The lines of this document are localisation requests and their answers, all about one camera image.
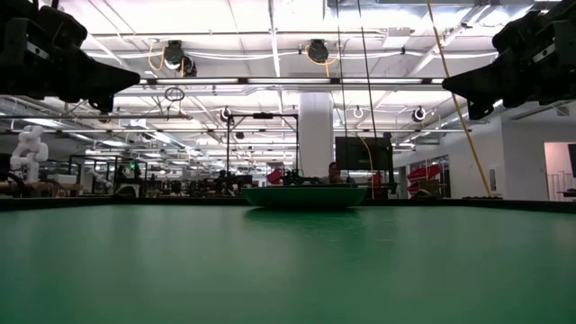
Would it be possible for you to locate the yellow hanging cable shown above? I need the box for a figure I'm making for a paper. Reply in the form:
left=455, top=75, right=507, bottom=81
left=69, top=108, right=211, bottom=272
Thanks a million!
left=425, top=0, right=492, bottom=198

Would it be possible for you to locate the black hanging cable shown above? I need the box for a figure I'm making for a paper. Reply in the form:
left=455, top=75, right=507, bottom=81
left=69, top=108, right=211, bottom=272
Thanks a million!
left=335, top=0, right=350, bottom=138
left=357, top=0, right=379, bottom=139

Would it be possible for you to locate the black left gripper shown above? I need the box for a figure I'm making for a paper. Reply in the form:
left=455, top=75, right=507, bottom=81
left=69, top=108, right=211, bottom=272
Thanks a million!
left=0, top=0, right=142, bottom=115

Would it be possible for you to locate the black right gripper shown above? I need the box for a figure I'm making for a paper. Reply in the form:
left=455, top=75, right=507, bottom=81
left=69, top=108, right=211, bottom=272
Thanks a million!
left=441, top=0, right=576, bottom=122

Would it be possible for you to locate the black cage frame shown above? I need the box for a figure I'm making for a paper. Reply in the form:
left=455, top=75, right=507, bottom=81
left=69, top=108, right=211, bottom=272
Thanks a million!
left=67, top=155, right=149, bottom=195

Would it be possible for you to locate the long ceiling light bar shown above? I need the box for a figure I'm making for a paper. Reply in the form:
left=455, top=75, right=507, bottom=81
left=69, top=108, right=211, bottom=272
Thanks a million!
left=139, top=76, right=446, bottom=86

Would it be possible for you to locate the white pillar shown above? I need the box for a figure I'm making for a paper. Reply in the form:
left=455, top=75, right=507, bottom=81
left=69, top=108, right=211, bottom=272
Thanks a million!
left=298, top=92, right=335, bottom=179

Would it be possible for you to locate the person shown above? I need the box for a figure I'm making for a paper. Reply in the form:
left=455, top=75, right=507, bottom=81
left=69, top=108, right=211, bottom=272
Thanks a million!
left=323, top=161, right=347, bottom=185

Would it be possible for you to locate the black metal frame rig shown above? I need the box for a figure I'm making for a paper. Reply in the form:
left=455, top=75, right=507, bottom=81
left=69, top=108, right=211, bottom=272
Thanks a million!
left=226, top=112, right=300, bottom=182

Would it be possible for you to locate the dark green plastic plate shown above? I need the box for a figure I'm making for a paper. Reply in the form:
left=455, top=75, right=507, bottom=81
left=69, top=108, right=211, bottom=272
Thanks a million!
left=243, top=184, right=369, bottom=210

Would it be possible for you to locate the black coiled cable loop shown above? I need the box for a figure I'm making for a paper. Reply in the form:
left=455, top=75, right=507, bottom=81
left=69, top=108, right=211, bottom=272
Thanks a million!
left=164, top=86, right=186, bottom=103

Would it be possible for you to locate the orange cable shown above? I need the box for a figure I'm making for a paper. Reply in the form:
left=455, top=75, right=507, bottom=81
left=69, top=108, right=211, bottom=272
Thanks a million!
left=359, top=136, right=376, bottom=200

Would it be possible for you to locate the black monitor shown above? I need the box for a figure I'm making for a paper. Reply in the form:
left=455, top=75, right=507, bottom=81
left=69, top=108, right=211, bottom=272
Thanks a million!
left=335, top=136, right=394, bottom=171

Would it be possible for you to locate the black ceiling cable reel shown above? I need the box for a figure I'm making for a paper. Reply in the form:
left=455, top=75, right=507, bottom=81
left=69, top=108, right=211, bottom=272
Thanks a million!
left=307, top=39, right=330, bottom=64
left=162, top=39, right=198, bottom=77

